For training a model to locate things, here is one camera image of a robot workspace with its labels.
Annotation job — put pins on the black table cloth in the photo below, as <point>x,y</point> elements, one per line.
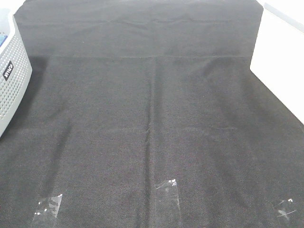
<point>125,94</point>

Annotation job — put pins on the middle clear tape strip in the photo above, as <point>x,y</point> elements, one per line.
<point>167,205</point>

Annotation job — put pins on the clear tape strip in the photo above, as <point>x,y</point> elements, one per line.
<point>48,209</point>
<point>285,210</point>
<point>167,205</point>

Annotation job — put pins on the white slotted storage box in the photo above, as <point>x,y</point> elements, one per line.
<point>278,56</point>

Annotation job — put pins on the left clear tape strip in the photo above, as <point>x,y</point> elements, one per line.
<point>48,209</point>

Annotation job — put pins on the white perforated laundry basket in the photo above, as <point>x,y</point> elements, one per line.
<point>15,68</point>

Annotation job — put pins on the right clear tape strip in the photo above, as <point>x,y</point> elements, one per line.
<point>285,210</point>

